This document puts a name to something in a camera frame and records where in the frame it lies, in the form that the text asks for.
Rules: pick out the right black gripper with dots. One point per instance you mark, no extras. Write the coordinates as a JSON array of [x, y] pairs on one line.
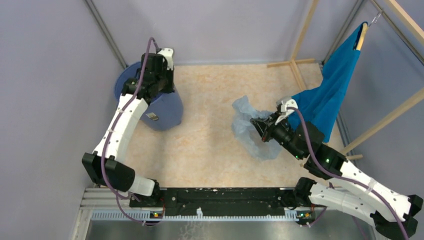
[[260, 124]]

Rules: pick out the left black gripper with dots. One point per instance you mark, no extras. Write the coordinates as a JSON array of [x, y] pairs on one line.
[[170, 88]]

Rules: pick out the translucent blue trash bag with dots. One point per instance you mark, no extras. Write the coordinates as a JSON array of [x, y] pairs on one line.
[[245, 132]]

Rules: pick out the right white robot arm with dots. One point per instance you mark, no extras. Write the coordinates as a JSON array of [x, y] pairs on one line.
[[390, 213]]

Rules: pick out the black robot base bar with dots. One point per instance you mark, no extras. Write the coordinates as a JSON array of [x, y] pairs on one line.
[[223, 202]]

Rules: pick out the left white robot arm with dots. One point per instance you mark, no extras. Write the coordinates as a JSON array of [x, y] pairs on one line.
[[105, 164]]

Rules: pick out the blue plastic trash bin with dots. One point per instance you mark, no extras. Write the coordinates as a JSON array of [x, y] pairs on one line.
[[166, 109]]

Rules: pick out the blue cloth on hanger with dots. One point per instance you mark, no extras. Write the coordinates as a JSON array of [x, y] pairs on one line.
[[321, 105]]

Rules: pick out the wooden clothes hanger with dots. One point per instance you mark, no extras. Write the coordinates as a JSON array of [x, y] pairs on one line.
[[361, 36]]

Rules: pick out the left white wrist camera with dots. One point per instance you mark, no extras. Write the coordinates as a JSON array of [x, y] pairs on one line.
[[168, 54]]

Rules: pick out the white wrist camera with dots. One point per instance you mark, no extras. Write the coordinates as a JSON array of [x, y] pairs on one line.
[[284, 108], [168, 54]]

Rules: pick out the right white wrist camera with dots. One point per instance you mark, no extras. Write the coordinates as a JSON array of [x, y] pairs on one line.
[[284, 108]]

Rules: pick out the grey slotted cable duct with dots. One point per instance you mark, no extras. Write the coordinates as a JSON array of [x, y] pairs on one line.
[[148, 216]]

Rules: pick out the wooden frame rack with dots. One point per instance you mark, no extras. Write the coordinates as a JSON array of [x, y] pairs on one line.
[[407, 21]]

